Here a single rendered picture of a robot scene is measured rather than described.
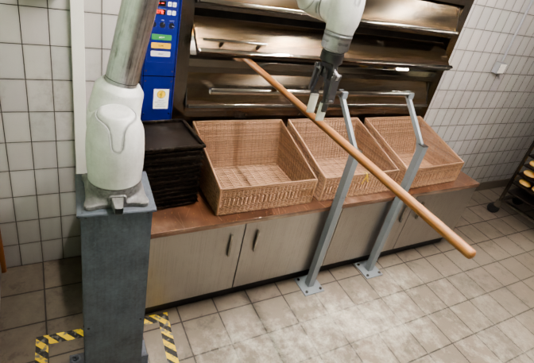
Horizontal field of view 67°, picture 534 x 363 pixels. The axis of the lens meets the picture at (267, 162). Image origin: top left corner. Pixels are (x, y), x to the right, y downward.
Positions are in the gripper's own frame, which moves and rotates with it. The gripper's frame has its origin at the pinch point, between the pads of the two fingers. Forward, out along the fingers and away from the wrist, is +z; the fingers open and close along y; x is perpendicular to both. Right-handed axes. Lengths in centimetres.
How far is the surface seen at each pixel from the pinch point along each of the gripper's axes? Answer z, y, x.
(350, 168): 43, -28, 49
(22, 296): 131, -55, -99
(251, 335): 130, -6, 6
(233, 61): 11, -84, 0
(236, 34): -3, -82, -2
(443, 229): 11, 54, 14
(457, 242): 11, 59, 14
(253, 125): 46, -81, 17
